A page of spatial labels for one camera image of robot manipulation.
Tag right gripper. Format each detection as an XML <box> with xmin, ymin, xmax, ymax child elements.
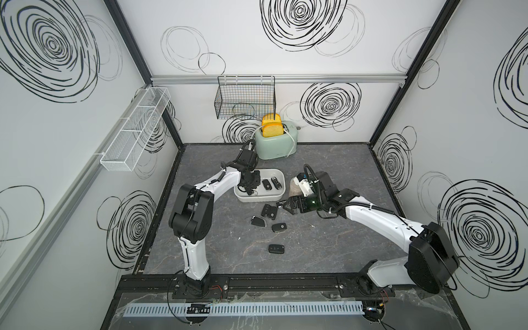
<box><xmin>281</xmin><ymin>193</ymin><xmax>326</xmax><ymax>214</ymax></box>

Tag black key fob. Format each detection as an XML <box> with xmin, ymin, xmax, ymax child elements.
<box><xmin>262</xmin><ymin>179</ymin><xmax>272</xmax><ymax>191</ymax></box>

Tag white storage box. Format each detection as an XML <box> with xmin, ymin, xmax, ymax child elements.
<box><xmin>233</xmin><ymin>169</ymin><xmax>286</xmax><ymax>203</ymax></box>

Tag long black flip key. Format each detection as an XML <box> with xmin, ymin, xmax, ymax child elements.
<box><xmin>271</xmin><ymin>177</ymin><xmax>283</xmax><ymax>191</ymax></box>

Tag black key bottom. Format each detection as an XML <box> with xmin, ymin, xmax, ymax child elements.
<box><xmin>268</xmin><ymin>244</ymin><xmax>285</xmax><ymax>254</ymax></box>

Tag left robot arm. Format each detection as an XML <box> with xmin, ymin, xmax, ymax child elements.
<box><xmin>169</xmin><ymin>166</ymin><xmax>261</xmax><ymax>294</ymax></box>

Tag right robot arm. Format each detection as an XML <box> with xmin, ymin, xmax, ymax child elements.
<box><xmin>276</xmin><ymin>191</ymin><xmax>460</xmax><ymax>294</ymax></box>

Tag black VW flip key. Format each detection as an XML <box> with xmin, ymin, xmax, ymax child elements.
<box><xmin>268</xmin><ymin>206</ymin><xmax>278</xmax><ymax>220</ymax></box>

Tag beige cylindrical cup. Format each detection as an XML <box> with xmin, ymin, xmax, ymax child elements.
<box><xmin>288</xmin><ymin>177</ymin><xmax>304</xmax><ymax>197</ymax></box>

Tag mint green toaster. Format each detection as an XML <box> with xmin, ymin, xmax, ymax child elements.
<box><xmin>254</xmin><ymin>121</ymin><xmax>298</xmax><ymax>160</ymax></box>

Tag yellow toast slices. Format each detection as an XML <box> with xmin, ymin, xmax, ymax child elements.
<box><xmin>261</xmin><ymin>113</ymin><xmax>284</xmax><ymax>138</ymax></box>

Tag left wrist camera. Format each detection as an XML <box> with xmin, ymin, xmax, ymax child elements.
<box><xmin>228</xmin><ymin>139</ymin><xmax>259</xmax><ymax>172</ymax></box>

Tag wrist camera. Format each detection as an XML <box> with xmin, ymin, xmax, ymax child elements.
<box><xmin>228</xmin><ymin>139</ymin><xmax>259</xmax><ymax>172</ymax></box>
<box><xmin>294</xmin><ymin>164</ymin><xmax>337</xmax><ymax>197</ymax></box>

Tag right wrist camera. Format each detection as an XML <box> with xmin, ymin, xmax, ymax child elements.
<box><xmin>294</xmin><ymin>164</ymin><xmax>337</xmax><ymax>197</ymax></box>

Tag white toaster cable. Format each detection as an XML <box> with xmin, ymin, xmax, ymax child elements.
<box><xmin>247</xmin><ymin>123</ymin><xmax>297</xmax><ymax>157</ymax></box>

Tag black wire basket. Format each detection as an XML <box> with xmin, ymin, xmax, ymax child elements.
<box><xmin>214</xmin><ymin>75</ymin><xmax>276</xmax><ymax>120</ymax></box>

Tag white mesh wall shelf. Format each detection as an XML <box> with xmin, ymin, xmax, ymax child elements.
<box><xmin>100</xmin><ymin>87</ymin><xmax>171</xmax><ymax>172</ymax></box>

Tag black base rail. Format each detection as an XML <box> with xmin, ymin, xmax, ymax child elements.
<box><xmin>115</xmin><ymin>271</ymin><xmax>443</xmax><ymax>299</ymax></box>

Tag grey slotted cable duct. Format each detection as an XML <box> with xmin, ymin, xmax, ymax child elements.
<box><xmin>123</xmin><ymin>301</ymin><xmax>364</xmax><ymax>318</ymax></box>

